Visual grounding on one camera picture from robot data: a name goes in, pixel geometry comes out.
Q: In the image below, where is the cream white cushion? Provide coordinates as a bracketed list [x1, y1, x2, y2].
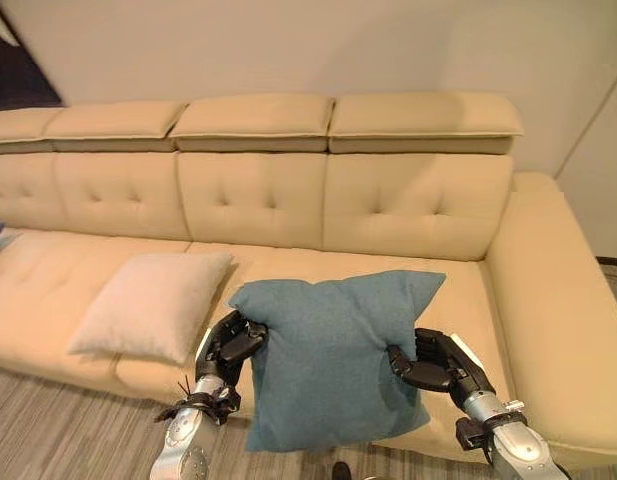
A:
[66, 251, 234, 365]

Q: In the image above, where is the beige leather sofa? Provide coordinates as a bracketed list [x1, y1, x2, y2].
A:
[0, 90, 617, 474]

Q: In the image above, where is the teal blue cushion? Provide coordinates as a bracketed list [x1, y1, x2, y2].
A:
[228, 269, 448, 454]

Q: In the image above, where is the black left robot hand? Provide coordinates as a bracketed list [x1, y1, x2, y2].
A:
[194, 309, 268, 387]

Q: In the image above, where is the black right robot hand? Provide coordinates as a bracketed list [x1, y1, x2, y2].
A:
[385, 327, 498, 406]

